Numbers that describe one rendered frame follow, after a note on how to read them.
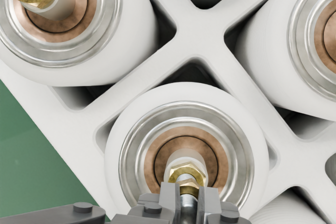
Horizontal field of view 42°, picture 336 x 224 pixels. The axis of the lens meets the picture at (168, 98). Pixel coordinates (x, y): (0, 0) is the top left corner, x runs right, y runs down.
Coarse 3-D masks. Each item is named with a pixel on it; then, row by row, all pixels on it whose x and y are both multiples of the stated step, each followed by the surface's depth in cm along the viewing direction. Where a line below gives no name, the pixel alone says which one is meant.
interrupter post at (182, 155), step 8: (176, 152) 24; (184, 152) 23; (192, 152) 23; (168, 160) 23; (176, 160) 22; (184, 160) 22; (192, 160) 22; (200, 160) 22; (168, 168) 22; (200, 168) 22; (168, 176) 22
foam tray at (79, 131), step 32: (160, 0) 32; (224, 0) 31; (256, 0) 31; (160, 32) 42; (192, 32) 31; (224, 32) 36; (0, 64) 32; (160, 64) 32; (192, 64) 42; (224, 64) 31; (32, 96) 32; (64, 96) 33; (96, 96) 43; (128, 96) 32; (256, 96) 31; (64, 128) 32; (96, 128) 32; (288, 128) 31; (320, 128) 32; (64, 160) 32; (96, 160) 32; (288, 160) 31; (320, 160) 31; (96, 192) 32; (320, 192) 31
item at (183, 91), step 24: (144, 96) 25; (168, 96) 25; (192, 96) 25; (216, 96) 25; (120, 120) 25; (240, 120) 24; (120, 144) 25; (264, 144) 25; (264, 168) 25; (120, 192) 25
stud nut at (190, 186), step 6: (180, 180) 18; (186, 180) 17; (192, 180) 17; (180, 186) 17; (186, 186) 17; (192, 186) 17; (198, 186) 17; (180, 192) 17; (186, 192) 17; (192, 192) 17
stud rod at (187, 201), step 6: (186, 174) 20; (180, 198) 16; (186, 198) 16; (192, 198) 16; (180, 204) 16; (186, 204) 16; (192, 204) 16; (186, 210) 15; (192, 210) 15; (180, 216) 16; (186, 216) 15; (192, 216) 15; (180, 222) 16; (186, 222) 16; (192, 222) 15
